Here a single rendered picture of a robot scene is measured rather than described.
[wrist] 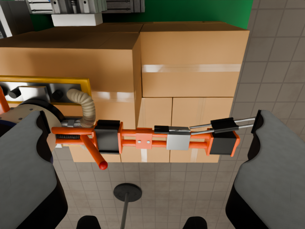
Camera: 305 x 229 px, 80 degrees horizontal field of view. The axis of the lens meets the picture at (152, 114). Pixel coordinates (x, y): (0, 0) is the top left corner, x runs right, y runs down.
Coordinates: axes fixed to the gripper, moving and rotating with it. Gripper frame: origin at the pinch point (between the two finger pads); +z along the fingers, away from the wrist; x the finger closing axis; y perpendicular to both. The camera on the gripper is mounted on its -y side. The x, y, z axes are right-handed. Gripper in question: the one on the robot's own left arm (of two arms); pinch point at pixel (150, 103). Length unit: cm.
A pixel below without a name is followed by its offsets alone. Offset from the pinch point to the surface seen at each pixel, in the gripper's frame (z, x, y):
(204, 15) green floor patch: 152, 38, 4
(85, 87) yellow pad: 45, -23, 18
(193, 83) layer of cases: 98, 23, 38
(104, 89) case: 58, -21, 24
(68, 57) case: 58, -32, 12
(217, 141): 31.6, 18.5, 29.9
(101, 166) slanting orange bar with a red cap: 21.6, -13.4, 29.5
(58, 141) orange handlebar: 33, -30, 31
